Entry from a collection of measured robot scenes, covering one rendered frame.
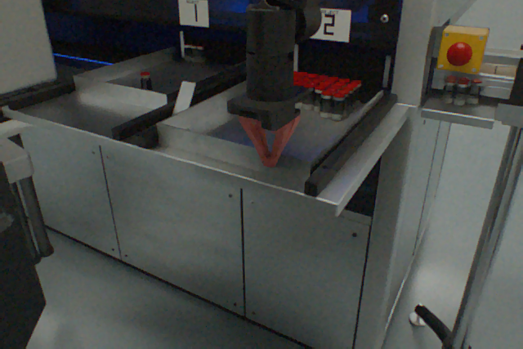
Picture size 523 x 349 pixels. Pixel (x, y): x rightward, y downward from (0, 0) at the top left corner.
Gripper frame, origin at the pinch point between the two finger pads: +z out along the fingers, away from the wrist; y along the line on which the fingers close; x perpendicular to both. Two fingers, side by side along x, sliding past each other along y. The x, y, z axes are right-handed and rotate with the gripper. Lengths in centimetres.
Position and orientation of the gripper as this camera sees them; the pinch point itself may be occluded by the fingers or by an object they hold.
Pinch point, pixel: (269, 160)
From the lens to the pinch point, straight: 56.4
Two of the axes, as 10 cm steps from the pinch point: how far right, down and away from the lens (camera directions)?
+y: 4.9, -3.8, 7.9
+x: -8.7, -2.1, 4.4
